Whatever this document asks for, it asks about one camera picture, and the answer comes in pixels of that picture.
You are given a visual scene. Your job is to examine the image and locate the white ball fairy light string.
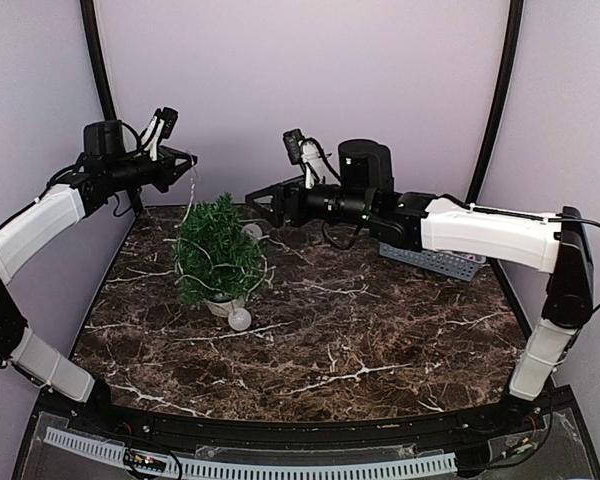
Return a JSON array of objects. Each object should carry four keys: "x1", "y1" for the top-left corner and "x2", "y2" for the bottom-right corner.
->
[{"x1": 172, "y1": 149, "x2": 276, "y2": 331}]

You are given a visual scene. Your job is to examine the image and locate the perforated cable duct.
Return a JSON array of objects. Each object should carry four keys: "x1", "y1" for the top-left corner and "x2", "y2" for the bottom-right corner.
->
[{"x1": 43, "y1": 427, "x2": 457, "y2": 479}]

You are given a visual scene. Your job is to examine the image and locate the black front rail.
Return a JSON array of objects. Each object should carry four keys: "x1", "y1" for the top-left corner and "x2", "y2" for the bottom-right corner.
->
[{"x1": 49, "y1": 395, "x2": 551, "y2": 452}]

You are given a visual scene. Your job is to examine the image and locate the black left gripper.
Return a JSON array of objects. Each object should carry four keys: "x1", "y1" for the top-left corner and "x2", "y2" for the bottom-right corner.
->
[{"x1": 106, "y1": 144, "x2": 197, "y2": 193}]

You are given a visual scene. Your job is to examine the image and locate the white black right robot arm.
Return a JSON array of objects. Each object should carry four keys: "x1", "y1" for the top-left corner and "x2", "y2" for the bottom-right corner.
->
[{"x1": 245, "y1": 130, "x2": 600, "y2": 434}]

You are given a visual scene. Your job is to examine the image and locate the right black frame post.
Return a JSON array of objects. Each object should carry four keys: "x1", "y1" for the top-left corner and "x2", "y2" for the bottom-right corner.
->
[{"x1": 465, "y1": 0, "x2": 524, "y2": 203}]

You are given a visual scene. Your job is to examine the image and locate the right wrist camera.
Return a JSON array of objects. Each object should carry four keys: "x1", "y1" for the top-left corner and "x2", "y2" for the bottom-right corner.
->
[{"x1": 282, "y1": 129, "x2": 329, "y2": 189}]

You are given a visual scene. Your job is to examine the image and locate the blue plastic basket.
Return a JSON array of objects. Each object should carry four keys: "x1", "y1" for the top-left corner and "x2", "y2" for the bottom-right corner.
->
[{"x1": 379, "y1": 243, "x2": 487, "y2": 282}]

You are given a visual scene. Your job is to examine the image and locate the left black frame post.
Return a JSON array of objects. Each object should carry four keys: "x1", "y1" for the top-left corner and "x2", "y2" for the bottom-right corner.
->
[{"x1": 78, "y1": 0, "x2": 144, "y2": 214}]

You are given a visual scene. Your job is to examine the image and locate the white tree pot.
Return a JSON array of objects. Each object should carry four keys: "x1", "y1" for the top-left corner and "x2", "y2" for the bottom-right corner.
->
[{"x1": 204, "y1": 296, "x2": 245, "y2": 318}]

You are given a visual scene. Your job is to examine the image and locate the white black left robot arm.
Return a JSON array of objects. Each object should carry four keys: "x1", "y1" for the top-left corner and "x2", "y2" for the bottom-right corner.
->
[{"x1": 0, "y1": 107, "x2": 197, "y2": 436}]

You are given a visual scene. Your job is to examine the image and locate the black frame post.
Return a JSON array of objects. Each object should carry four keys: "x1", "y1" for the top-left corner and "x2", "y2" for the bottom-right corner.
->
[
  {"x1": 78, "y1": 0, "x2": 144, "y2": 214},
  {"x1": 465, "y1": 0, "x2": 524, "y2": 203}
]

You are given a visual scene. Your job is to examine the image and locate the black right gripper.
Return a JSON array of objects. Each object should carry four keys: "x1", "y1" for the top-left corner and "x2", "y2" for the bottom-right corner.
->
[{"x1": 246, "y1": 174, "x2": 374, "y2": 227}]

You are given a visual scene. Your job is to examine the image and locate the small green christmas tree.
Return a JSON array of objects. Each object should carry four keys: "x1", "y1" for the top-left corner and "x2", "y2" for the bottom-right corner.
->
[{"x1": 173, "y1": 193, "x2": 269, "y2": 306}]

